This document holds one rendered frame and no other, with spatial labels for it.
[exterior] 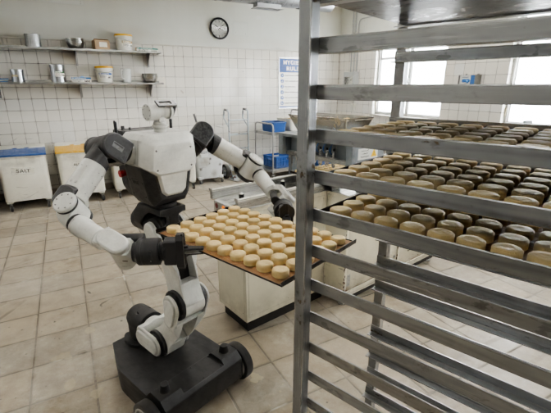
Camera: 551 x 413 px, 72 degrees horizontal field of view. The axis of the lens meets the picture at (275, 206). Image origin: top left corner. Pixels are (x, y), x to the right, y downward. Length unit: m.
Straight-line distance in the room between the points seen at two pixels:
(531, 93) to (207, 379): 1.74
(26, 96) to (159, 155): 4.74
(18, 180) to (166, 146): 4.23
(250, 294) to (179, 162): 1.09
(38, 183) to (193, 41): 3.04
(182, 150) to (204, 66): 4.96
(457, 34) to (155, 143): 1.16
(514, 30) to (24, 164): 5.40
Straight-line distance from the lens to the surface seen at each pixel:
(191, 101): 6.47
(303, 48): 0.82
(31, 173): 5.66
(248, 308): 2.46
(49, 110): 6.21
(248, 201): 2.19
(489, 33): 0.70
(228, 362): 2.07
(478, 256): 0.75
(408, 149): 0.74
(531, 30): 0.69
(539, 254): 0.79
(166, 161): 1.59
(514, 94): 0.69
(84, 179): 1.49
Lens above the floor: 1.51
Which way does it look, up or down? 18 degrees down
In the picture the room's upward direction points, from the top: straight up
